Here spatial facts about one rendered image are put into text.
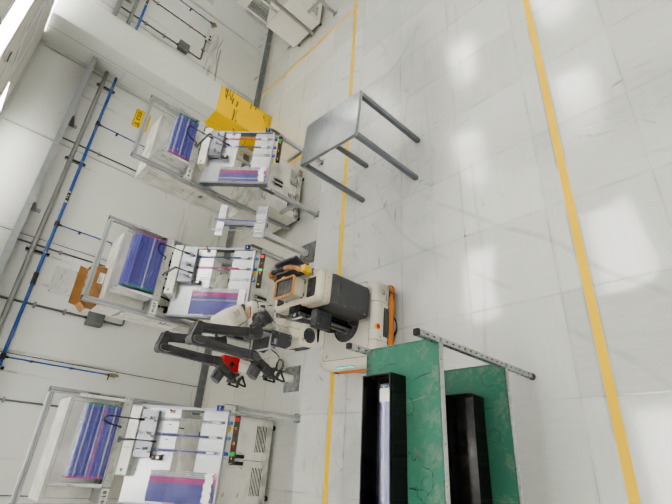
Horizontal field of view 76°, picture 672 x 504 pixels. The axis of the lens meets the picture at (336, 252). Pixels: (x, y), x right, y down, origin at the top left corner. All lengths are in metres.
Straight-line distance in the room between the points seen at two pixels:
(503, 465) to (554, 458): 0.37
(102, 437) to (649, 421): 3.46
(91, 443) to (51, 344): 1.78
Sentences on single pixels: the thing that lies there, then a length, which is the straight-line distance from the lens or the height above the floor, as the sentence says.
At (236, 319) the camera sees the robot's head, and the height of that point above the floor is 1.31.
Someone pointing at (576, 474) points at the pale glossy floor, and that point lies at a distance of 2.76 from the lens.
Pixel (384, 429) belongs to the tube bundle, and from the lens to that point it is 2.12.
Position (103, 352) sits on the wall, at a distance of 5.50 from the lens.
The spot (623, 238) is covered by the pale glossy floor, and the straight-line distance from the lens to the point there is 2.92.
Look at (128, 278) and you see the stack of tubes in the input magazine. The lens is 4.08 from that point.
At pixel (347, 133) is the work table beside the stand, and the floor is 0.80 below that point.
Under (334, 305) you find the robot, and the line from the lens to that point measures 3.10.
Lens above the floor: 2.58
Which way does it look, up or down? 36 degrees down
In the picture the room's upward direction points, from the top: 64 degrees counter-clockwise
